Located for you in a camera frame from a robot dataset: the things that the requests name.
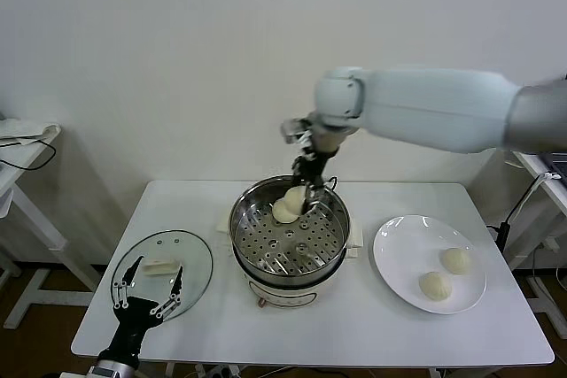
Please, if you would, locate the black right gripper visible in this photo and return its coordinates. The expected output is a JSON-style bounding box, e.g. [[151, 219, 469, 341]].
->
[[290, 149, 332, 219]]

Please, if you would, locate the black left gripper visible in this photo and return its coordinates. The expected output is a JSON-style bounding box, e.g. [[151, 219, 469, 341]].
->
[[99, 255, 185, 357]]

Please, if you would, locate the white steamed baozi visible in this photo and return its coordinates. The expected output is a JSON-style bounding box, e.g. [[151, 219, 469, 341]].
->
[[439, 247, 471, 276], [283, 186, 307, 215], [418, 271, 454, 302], [271, 198, 299, 224]]

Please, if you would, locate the round glass pot lid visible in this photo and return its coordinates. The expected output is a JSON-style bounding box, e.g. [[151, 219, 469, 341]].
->
[[110, 229, 214, 324]]

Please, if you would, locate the perforated steel steamer basket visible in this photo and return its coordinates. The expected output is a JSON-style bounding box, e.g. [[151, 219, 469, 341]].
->
[[229, 176, 352, 281]]

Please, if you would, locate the white electric cooking pot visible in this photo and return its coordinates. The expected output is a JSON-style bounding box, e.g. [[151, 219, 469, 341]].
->
[[214, 212, 367, 311]]

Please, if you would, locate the white oval plate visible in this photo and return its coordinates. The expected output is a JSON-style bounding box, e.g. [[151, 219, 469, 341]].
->
[[372, 214, 487, 316]]

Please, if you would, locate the white side desk with cloth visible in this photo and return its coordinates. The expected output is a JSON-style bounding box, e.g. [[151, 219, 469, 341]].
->
[[0, 119, 105, 330]]

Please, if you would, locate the white crumpled cloth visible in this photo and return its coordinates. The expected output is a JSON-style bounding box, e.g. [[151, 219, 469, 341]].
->
[[0, 119, 63, 149]]

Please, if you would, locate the black upright floor device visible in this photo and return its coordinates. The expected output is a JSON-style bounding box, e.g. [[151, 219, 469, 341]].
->
[[486, 220, 510, 259]]

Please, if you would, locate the white side desk with laptop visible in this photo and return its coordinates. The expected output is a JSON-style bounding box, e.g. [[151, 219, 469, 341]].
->
[[507, 150, 567, 330]]

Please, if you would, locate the dark open laptop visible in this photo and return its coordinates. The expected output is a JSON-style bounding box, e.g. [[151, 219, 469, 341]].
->
[[542, 152, 567, 184]]

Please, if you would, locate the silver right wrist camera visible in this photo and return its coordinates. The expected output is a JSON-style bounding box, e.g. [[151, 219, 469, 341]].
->
[[279, 116, 314, 144]]

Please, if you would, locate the thin black desk cable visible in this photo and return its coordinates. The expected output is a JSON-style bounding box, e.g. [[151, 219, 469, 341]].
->
[[0, 136, 58, 172]]

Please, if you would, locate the white and black laptop cable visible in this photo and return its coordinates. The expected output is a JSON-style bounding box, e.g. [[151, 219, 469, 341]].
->
[[507, 172, 563, 224]]

